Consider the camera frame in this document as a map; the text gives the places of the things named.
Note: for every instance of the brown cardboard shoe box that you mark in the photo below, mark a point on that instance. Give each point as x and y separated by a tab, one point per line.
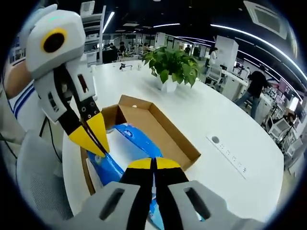
163	134

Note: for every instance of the blue soft tissue pack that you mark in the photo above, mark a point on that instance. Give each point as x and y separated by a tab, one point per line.
136	148

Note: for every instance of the white metal shelf rack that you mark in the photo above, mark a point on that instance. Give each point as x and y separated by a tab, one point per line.
93	21

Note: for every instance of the ceiling air conditioner vent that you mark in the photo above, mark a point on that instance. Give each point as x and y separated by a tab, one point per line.
266	18

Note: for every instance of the wall display screen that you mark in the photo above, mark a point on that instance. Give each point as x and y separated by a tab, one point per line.
289	89

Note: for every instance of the person in beige shirt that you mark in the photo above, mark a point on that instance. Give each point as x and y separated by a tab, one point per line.
10	119

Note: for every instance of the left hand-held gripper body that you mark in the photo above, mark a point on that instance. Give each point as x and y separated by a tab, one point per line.
72	31

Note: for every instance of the table socket panel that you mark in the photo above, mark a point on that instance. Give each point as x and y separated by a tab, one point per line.
227	155

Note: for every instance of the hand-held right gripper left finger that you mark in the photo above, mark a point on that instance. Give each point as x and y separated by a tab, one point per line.
134	191

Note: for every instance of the small black desk gadget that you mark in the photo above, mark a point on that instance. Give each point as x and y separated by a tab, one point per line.
124	67

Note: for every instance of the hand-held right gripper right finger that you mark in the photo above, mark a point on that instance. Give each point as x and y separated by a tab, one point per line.
172	191

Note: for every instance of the grey mesh office chair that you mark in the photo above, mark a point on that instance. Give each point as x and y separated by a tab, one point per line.
40	179

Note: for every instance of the potted green plant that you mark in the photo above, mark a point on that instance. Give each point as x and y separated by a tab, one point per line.
172	62

